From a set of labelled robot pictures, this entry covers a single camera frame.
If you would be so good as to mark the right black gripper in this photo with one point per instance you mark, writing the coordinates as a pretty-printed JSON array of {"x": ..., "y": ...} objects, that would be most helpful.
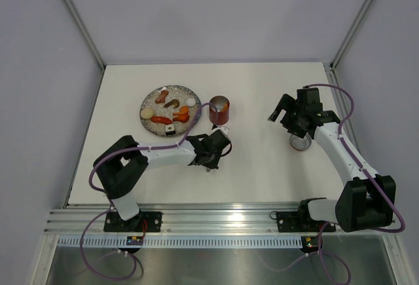
[{"x": 285, "y": 101}]

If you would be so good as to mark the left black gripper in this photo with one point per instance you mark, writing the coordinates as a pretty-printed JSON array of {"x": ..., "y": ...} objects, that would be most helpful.
[{"x": 214, "y": 164}]

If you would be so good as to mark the red cylindrical tin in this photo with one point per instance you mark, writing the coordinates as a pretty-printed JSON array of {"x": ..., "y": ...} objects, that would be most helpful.
[{"x": 216, "y": 117}]

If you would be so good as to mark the brown chicken leg toy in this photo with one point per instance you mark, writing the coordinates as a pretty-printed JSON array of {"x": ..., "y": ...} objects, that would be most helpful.
[{"x": 161, "y": 98}]

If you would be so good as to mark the beige dumpling toy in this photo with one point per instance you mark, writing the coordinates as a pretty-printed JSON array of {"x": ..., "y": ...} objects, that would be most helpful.
[{"x": 147, "y": 113}]

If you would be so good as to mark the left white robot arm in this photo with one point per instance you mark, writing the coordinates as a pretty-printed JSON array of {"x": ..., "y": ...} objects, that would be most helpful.
[{"x": 122, "y": 165}]

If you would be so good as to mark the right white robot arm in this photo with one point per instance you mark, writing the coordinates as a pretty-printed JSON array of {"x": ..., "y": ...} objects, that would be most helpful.
[{"x": 367, "y": 199}]

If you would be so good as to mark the sushi roll piece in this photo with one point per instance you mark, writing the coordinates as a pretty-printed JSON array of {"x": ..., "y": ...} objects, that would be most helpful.
[{"x": 169, "y": 129}]

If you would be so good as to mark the silver tin lid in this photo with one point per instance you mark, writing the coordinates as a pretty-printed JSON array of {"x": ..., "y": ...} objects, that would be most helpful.
[{"x": 300, "y": 144}]

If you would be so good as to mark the brown shrimp toy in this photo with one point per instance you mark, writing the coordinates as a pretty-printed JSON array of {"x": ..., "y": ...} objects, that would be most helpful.
[{"x": 174, "y": 103}]

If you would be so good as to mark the red sausage toy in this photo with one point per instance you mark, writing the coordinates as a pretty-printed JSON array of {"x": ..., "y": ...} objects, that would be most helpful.
[{"x": 161, "y": 120}]

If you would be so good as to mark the speckled round plate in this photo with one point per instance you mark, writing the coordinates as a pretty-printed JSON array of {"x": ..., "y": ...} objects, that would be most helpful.
[{"x": 178, "y": 92}]

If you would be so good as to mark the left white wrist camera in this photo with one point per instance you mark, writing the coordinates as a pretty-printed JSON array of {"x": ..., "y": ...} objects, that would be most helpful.
[{"x": 225, "y": 130}]

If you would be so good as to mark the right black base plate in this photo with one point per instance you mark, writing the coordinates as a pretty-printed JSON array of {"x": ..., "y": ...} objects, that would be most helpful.
[{"x": 292, "y": 222}]

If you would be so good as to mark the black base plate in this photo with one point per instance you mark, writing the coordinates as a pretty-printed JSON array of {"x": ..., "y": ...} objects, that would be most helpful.
[
  {"x": 150, "y": 222},
  {"x": 292, "y": 222}
]

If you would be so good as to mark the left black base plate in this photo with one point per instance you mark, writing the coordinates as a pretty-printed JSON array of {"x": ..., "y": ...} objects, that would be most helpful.
[{"x": 150, "y": 222}]

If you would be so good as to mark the aluminium mounting rail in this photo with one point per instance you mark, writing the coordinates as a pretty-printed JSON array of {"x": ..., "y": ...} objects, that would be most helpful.
[{"x": 249, "y": 218}]

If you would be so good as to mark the right aluminium frame post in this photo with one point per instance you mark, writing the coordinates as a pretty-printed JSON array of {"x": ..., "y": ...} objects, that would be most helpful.
[{"x": 351, "y": 33}]

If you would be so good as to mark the aluminium frame post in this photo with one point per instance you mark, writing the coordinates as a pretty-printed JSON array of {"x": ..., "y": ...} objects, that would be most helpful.
[
  {"x": 351, "y": 33},
  {"x": 78, "y": 21}
]

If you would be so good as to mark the white slotted cable duct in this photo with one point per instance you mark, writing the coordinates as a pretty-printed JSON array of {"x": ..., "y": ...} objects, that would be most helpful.
[{"x": 192, "y": 242}]

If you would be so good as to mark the left aluminium frame post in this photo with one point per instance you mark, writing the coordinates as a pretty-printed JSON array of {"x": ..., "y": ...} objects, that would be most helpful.
[{"x": 78, "y": 21}]

